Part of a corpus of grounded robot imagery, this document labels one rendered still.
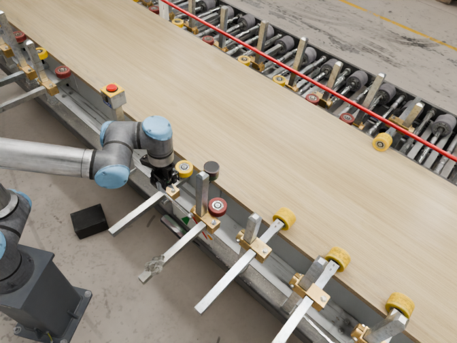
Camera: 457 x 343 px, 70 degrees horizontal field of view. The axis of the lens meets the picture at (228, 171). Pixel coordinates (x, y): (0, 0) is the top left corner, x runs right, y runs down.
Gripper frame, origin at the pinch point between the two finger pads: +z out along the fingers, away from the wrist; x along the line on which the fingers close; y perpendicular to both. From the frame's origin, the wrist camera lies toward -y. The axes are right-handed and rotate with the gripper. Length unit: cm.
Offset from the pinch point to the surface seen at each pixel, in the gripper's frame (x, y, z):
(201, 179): 6.2, 16.2, -15.2
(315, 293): 7, 69, 1
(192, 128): 38.9, -21.8, 7.2
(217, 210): 11.6, 20.9, 6.8
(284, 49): 153, -43, 17
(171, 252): -12.8, 19.1, 11.4
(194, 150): 29.1, -10.4, 7.2
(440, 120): 155, 71, 14
